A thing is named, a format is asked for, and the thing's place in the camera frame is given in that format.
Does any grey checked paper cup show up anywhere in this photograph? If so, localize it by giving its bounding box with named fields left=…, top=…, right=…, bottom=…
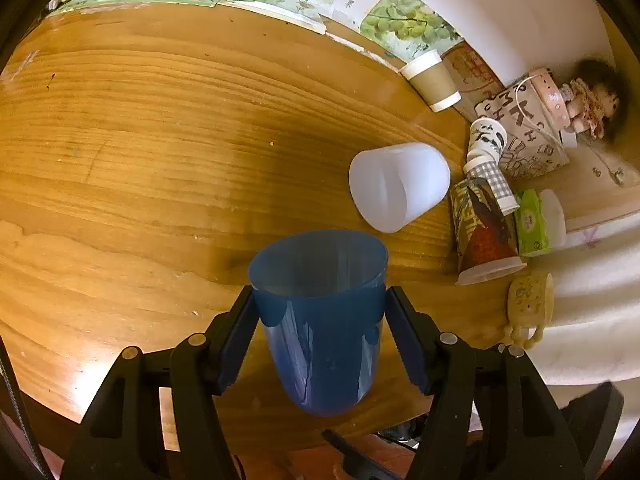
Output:
left=463, top=158, right=520, bottom=217

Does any white translucent plastic cup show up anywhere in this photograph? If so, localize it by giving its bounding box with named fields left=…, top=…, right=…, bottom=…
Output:
left=348, top=142, right=451, bottom=234

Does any green tissue pack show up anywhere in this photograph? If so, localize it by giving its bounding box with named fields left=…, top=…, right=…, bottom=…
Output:
left=514, top=189, right=553, bottom=257

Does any blue plastic cup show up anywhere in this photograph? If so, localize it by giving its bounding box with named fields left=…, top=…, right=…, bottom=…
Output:
left=248, top=229, right=390, bottom=417

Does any red patterned paper cup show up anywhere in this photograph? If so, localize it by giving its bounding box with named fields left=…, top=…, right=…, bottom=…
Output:
left=449, top=178, right=528, bottom=286

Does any small doll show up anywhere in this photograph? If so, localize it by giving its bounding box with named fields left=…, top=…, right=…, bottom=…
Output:
left=559, top=60, right=623, bottom=140

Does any yellow cartoon mug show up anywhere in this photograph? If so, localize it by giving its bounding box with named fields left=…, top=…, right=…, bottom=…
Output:
left=504, top=271, right=555, bottom=351

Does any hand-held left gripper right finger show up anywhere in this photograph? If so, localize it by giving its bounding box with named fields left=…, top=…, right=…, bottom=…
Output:
left=381, top=285, right=587, bottom=480

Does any letter-print paper bag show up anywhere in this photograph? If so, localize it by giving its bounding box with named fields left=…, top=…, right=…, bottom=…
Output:
left=474, top=76, right=571, bottom=179

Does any brown paper cup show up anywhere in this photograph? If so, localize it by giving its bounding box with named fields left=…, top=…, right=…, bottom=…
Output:
left=398, top=49, right=462, bottom=113

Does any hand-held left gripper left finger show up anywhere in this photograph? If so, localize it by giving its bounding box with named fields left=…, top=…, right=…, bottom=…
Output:
left=61, top=285, right=262, bottom=480

